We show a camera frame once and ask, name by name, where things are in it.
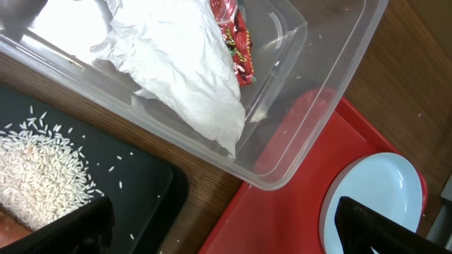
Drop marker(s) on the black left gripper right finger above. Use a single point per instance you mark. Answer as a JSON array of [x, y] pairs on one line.
[[364, 231]]

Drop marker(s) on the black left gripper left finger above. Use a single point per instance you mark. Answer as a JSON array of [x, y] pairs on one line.
[[85, 230]]

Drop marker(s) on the white rice pile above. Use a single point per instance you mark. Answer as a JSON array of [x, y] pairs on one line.
[[44, 175]]

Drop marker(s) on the white napkin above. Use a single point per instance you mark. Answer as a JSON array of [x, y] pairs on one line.
[[175, 51]]

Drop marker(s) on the red snack wrapper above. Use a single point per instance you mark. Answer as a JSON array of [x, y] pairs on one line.
[[237, 38]]

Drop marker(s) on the black waste tray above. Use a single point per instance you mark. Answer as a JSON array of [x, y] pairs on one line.
[[147, 193]]

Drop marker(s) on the grey dishwasher rack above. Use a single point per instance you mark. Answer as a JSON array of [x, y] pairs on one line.
[[440, 232]]

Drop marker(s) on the light blue plate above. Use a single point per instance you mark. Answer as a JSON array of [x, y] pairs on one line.
[[385, 182]]

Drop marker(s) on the red plastic tray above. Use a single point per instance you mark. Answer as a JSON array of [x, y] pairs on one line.
[[286, 220]]

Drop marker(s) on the clear plastic bin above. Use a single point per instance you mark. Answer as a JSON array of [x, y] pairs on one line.
[[304, 54]]

